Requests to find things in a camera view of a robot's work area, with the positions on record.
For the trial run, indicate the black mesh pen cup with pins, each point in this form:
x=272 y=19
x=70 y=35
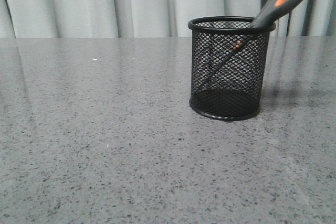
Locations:
x=227 y=67

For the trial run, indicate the grey pleated curtain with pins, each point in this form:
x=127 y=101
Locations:
x=113 y=18

